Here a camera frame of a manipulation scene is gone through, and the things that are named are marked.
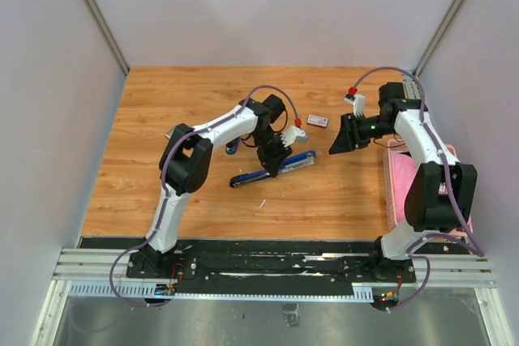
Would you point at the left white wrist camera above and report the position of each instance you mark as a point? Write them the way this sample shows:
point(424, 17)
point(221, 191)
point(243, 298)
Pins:
point(293, 134)

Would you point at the red staple box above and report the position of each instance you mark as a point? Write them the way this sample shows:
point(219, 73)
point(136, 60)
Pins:
point(319, 121)

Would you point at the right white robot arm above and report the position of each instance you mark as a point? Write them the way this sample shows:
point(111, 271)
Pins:
point(413, 125)

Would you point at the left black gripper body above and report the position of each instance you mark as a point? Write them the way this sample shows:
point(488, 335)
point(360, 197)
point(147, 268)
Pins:
point(272, 149)

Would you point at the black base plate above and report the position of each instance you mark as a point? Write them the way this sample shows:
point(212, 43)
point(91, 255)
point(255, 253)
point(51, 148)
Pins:
point(99, 265)

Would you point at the silver staple strip block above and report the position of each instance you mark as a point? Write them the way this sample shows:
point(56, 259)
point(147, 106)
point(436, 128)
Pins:
point(169, 134)

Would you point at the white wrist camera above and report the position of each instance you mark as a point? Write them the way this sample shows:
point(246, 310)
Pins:
point(293, 134)
point(358, 102)

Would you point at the blue stapler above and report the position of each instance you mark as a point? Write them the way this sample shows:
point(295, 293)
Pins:
point(290, 164)
point(232, 146)

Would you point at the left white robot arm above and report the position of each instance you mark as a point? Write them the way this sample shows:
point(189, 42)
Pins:
point(185, 162)

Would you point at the grey cable duct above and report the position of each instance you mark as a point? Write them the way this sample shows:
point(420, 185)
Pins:
point(357, 294)

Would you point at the pink cloth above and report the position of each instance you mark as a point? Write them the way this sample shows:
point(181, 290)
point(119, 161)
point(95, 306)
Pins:
point(403, 170)

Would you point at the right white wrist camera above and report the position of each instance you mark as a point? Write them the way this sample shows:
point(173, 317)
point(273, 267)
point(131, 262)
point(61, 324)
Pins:
point(358, 102)

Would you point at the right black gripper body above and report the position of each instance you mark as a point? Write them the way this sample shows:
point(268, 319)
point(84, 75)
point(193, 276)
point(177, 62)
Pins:
point(372, 127)

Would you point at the pink plastic basket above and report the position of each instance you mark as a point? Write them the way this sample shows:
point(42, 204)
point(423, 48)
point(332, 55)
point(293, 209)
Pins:
point(428, 197)

